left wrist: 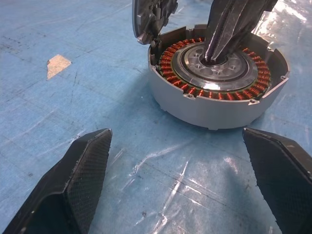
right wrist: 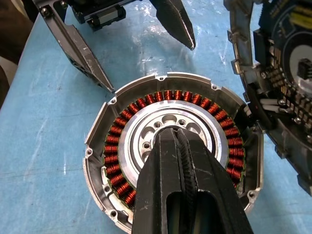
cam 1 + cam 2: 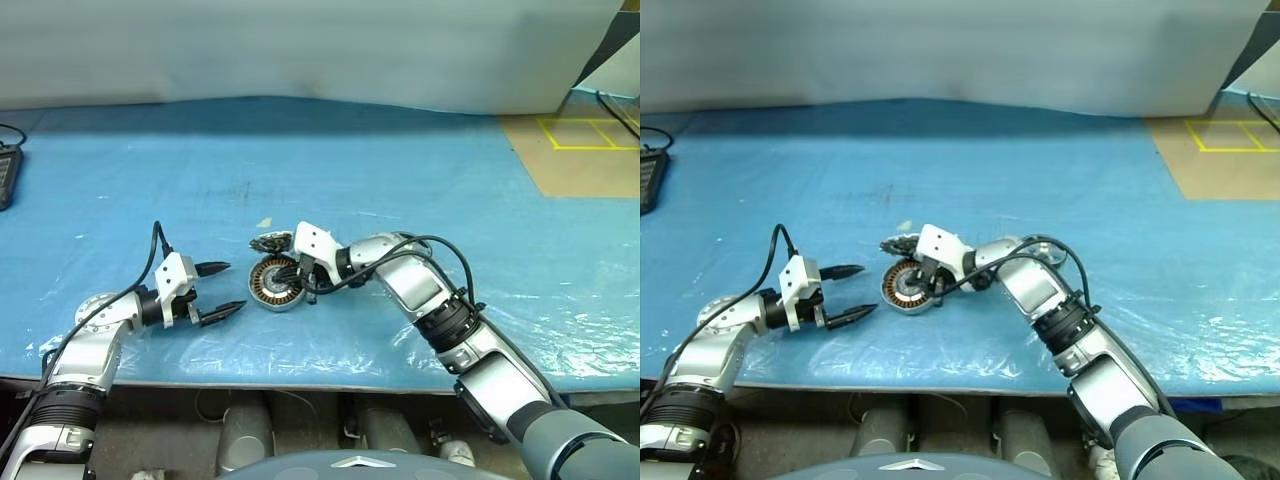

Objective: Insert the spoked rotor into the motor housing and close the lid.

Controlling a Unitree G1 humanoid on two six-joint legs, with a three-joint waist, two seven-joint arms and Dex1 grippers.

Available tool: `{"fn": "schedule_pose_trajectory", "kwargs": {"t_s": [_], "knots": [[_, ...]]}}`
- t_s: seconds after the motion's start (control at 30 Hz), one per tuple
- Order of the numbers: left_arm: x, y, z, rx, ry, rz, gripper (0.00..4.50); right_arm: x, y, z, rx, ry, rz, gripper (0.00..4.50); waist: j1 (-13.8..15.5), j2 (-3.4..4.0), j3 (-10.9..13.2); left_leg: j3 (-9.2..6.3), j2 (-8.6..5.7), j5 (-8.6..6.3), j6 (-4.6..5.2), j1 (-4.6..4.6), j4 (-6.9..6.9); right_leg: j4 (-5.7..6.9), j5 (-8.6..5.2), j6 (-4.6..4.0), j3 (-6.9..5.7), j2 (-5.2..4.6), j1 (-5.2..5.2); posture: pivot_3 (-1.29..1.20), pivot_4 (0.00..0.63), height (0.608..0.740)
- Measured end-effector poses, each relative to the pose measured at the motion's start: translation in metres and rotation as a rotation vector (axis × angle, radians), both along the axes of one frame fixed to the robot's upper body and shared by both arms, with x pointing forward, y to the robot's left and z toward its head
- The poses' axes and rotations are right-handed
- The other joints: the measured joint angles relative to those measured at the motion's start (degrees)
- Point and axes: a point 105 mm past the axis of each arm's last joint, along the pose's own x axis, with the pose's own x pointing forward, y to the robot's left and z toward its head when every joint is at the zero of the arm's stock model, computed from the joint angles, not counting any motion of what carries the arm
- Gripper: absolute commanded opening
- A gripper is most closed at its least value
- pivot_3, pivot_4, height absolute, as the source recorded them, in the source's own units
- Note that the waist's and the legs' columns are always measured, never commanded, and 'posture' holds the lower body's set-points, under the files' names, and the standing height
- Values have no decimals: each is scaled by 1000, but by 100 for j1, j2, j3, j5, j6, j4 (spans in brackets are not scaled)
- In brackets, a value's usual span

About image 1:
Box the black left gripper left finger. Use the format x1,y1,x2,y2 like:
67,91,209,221
3,128,113,234

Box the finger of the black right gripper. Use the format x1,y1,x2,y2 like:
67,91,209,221
211,0,278,63
203,0,231,61

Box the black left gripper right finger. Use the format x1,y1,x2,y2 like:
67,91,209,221
242,127,312,234

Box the silver motor end cover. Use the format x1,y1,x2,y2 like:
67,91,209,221
131,0,178,46

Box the grey motor housing copper coils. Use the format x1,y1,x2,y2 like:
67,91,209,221
147,23,291,131

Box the blue plastic-covered table cover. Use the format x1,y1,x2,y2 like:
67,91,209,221
0,0,312,234

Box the beige tape patch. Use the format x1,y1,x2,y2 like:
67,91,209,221
46,54,72,80

